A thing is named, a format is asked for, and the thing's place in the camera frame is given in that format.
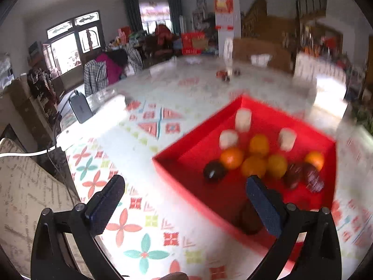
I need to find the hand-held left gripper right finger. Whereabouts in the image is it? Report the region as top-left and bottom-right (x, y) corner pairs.
(245, 175), (342, 280)

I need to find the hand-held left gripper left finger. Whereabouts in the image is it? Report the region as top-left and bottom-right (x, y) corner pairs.
(31, 174), (126, 280)

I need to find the orange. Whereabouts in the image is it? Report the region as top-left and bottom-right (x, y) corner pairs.
(240, 156), (267, 179)
(249, 134), (270, 156)
(220, 147), (245, 170)
(266, 154), (288, 180)
(304, 151), (325, 172)

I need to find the white cup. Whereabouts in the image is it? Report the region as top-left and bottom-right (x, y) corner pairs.
(235, 108), (252, 133)
(277, 128), (298, 152)
(218, 130), (240, 150)

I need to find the white cup top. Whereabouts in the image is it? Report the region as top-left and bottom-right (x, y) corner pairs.
(235, 108), (252, 133)

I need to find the cluster of small dark fruits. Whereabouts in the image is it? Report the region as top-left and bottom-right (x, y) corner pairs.
(216, 68), (241, 82)

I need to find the dark round fruit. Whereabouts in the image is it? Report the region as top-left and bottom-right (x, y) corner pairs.
(203, 160), (227, 183)
(237, 200), (264, 235)

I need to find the patterned tablecloth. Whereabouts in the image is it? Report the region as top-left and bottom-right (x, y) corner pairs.
(55, 55), (373, 280)

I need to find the beige patterned chair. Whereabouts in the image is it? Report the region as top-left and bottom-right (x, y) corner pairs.
(0, 137), (91, 279)

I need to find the white long box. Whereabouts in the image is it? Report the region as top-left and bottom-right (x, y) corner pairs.
(57, 95), (129, 149)

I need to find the grey charger block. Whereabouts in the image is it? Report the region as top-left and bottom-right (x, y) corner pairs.
(68, 90), (94, 124)

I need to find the plaid jacket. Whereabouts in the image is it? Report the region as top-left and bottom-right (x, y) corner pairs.
(84, 60), (109, 97)
(127, 48), (144, 73)

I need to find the white tissue box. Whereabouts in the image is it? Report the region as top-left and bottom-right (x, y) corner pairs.
(251, 54), (273, 65)

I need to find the brown chair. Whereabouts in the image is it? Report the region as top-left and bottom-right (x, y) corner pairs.
(233, 38), (293, 73)

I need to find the glass panel door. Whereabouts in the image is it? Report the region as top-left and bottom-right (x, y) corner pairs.
(47, 11), (102, 76)

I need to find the red gift box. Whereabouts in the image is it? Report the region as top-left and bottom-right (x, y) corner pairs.
(181, 32), (206, 55)

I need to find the wooden staircase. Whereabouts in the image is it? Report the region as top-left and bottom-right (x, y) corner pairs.
(242, 0), (292, 38)

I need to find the window with dark curtains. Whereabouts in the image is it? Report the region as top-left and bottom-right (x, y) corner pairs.
(125, 0), (183, 34)

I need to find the white cable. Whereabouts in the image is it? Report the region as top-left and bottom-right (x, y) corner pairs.
(0, 147), (63, 158)

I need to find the red wall calendar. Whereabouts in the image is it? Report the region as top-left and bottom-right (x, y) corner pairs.
(215, 0), (235, 30)

